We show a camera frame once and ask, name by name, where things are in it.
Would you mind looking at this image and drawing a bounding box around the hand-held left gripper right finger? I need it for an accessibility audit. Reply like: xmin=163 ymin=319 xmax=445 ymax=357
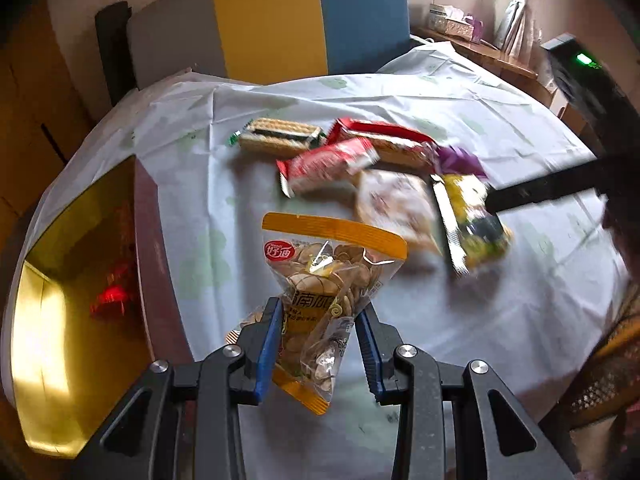
xmin=354 ymin=305 xmax=576 ymax=480

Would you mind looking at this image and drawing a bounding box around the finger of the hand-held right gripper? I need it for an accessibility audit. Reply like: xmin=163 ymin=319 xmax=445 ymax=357
xmin=485 ymin=157 xmax=613 ymax=216

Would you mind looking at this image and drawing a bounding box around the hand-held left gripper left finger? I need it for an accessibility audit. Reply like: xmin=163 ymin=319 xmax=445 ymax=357
xmin=65 ymin=297 xmax=286 ymax=480

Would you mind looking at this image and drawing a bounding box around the yellow gold snack packet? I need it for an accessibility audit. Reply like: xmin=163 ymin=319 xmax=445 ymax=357
xmin=431 ymin=172 xmax=513 ymax=278

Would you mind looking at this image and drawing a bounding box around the clear orange-trimmed seed packet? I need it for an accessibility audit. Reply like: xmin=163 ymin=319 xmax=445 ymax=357
xmin=225 ymin=212 xmax=410 ymax=416

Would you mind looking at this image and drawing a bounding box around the purple snack packet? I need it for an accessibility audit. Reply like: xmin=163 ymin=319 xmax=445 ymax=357
xmin=435 ymin=145 xmax=488 ymax=181

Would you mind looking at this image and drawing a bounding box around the round pastry packet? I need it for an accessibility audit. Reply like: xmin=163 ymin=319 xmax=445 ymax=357
xmin=355 ymin=169 xmax=443 ymax=253

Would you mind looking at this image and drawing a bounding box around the red and white snack packet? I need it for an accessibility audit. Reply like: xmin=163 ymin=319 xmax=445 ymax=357
xmin=276 ymin=137 xmax=381 ymax=198

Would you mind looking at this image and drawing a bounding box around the clear wafer biscuit packet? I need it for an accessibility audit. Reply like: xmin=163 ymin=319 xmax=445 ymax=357
xmin=229 ymin=117 xmax=327 ymax=158

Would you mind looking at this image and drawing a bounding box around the gold tin box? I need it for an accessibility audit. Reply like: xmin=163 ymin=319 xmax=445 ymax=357
xmin=9 ymin=154 xmax=197 ymax=461

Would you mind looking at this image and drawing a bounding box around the person's right forearm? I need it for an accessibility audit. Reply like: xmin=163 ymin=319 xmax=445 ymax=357
xmin=562 ymin=195 xmax=640 ymax=433

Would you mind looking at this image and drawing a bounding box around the wooden windowsill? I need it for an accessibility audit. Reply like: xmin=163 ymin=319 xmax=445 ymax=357
xmin=410 ymin=27 xmax=556 ymax=103

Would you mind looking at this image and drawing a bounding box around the white curtain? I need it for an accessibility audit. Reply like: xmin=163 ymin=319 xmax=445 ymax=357
xmin=495 ymin=0 xmax=543 ymax=58

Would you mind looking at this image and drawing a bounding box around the white green tissue box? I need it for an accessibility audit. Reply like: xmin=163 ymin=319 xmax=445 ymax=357
xmin=427 ymin=4 xmax=456 ymax=31

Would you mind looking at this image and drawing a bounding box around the dark red snack packet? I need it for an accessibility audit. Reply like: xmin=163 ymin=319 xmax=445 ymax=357
xmin=90 ymin=260 xmax=136 ymax=318

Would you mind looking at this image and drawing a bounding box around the red cracker packet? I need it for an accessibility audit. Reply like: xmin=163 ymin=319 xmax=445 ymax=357
xmin=327 ymin=117 xmax=443 ymax=171

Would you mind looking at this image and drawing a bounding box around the white patterned tablecloth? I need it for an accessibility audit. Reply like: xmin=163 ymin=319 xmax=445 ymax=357
xmin=0 ymin=42 xmax=632 ymax=413

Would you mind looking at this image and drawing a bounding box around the grey yellow blue chair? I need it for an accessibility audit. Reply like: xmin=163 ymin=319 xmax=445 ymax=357
xmin=127 ymin=0 xmax=411 ymax=92

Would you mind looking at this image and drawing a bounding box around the black rolled mat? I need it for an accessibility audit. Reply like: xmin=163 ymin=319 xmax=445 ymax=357
xmin=95 ymin=2 xmax=138 ymax=106

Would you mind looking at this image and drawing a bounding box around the wooden wardrobe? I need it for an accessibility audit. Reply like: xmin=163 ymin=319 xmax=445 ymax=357
xmin=0 ymin=10 xmax=108 ymax=213

